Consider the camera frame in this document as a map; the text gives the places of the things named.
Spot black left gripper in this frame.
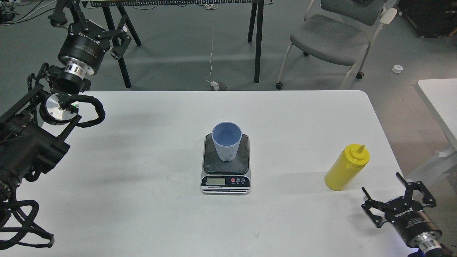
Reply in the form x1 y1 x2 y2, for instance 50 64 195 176
49 0 132 75

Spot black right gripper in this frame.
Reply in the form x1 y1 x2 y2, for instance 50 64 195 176
361 172 443 248

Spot yellow squeeze bottle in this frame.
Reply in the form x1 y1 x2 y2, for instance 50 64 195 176
324 144 370 191

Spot blue ribbed plastic cup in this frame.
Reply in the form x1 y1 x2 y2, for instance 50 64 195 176
211 122 242 161

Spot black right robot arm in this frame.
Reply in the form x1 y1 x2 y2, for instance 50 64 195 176
361 172 453 257

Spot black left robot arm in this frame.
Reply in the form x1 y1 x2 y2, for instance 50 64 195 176
1 0 141 250

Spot black digital kitchen scale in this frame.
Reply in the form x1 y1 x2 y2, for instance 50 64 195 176
200 134 252 195

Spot black legged background table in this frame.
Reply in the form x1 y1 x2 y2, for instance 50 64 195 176
81 0 273 88

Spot white side table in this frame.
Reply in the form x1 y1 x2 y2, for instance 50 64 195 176
405 79 457 190

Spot small white spool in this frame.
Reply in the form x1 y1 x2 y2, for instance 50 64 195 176
392 64 403 74

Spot grey office chair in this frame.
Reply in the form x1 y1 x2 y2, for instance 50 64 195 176
276 0 398 90

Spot black box top right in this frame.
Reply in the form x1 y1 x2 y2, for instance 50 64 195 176
398 0 457 39

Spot black cables on floor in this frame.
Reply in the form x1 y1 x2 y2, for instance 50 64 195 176
0 0 57 25

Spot white cable with plug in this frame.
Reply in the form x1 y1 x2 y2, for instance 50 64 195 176
205 28 227 91

